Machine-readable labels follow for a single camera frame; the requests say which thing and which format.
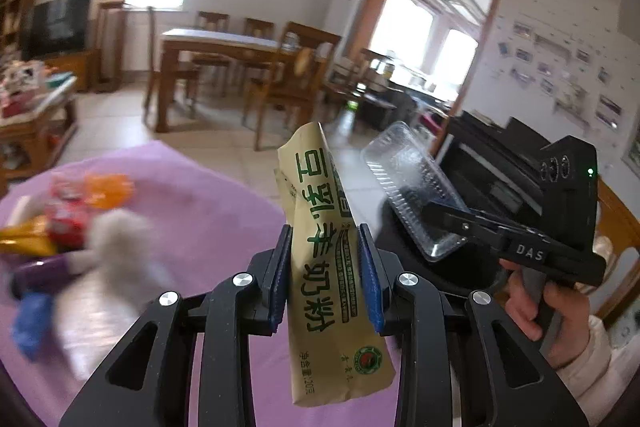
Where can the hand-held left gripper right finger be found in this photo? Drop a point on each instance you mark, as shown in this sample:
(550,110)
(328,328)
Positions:
(369,282)

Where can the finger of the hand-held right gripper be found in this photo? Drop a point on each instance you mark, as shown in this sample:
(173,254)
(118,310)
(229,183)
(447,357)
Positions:
(465,224)

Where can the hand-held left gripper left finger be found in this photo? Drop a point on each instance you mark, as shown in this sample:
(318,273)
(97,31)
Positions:
(280,279)

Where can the tan paper powder packet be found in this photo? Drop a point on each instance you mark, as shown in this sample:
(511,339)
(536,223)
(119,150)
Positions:
(320,217)

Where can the clear plastic tray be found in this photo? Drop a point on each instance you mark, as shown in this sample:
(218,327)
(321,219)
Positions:
(400,172)

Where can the person's right forearm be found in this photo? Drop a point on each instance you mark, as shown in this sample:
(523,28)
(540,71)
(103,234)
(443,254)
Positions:
(597,382)

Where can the person's right hand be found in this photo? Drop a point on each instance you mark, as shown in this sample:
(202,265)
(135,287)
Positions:
(570,317)

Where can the purple tablecloth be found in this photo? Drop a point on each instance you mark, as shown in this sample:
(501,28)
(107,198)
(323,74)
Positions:
(200,217)

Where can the dark low table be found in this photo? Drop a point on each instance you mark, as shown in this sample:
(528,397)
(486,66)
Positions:
(385,104)

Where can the orange plastic wrapper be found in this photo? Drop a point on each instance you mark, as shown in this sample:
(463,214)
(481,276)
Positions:
(107,192)

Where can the wooden dining chair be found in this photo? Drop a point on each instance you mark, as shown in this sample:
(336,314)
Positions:
(212,24)
(259,29)
(170,72)
(295,72)

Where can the red snack packet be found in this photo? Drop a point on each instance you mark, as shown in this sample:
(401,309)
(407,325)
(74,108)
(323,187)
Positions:
(67,224)

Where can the white standing air conditioner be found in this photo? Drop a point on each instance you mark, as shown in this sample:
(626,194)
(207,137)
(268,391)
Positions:
(344,22)

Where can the purple wrapper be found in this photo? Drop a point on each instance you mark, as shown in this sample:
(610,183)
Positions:
(40,274)

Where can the wooden dining table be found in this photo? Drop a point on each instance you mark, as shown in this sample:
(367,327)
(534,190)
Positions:
(215,44)

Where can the yellow snack packet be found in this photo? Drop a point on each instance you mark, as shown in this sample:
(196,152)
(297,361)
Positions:
(25,239)

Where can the tall wooden stand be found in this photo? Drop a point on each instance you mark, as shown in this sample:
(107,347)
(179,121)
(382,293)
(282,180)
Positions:
(111,47)

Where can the wooden coffee table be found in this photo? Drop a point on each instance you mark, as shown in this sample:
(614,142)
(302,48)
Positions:
(30,132)

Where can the wooden television cabinet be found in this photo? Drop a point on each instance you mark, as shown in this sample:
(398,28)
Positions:
(70,67)

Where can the clutter of small items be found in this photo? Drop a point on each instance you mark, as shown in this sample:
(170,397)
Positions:
(22,87)

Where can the black television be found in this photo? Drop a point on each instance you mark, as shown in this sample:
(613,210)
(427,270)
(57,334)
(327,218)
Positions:
(57,27)

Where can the wooden bookshelf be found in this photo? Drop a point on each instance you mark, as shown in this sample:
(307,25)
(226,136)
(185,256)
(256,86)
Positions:
(22,2)

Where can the group of wall photos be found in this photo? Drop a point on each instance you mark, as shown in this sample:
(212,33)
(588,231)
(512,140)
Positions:
(565,77)

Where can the wooden door frame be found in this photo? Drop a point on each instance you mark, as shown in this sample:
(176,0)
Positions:
(492,32)

